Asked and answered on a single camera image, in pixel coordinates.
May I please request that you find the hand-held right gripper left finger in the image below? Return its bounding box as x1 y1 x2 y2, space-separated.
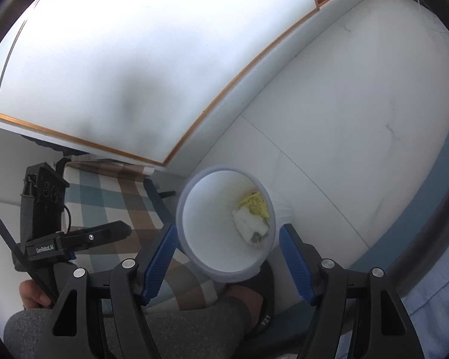
39 223 177 359

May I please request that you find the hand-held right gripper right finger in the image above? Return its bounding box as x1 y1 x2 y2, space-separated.
279 223 425 359

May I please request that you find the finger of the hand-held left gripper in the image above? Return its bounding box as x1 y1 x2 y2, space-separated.
62 221 131 254

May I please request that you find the white round trash bin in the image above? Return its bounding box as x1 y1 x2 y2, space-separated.
176 165 295 283

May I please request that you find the white tissue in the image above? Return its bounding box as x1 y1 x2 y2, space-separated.
232 207 271 246

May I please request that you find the yellow plastic bag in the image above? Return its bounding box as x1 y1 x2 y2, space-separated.
237 192 271 220

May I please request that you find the person's left hand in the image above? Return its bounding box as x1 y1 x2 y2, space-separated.
19 280 55 309

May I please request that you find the checked cloth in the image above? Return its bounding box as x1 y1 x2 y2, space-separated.
62 160 225 311

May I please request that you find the black slipper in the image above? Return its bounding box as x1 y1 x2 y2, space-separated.
224 262 277 341

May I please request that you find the person's grey trouser leg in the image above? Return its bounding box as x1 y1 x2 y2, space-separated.
4 295 265 359

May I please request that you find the blue-grey duvet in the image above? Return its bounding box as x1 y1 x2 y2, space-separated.
337 265 449 359

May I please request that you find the blue bed frame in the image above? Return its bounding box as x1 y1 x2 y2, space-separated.
350 93 449 300

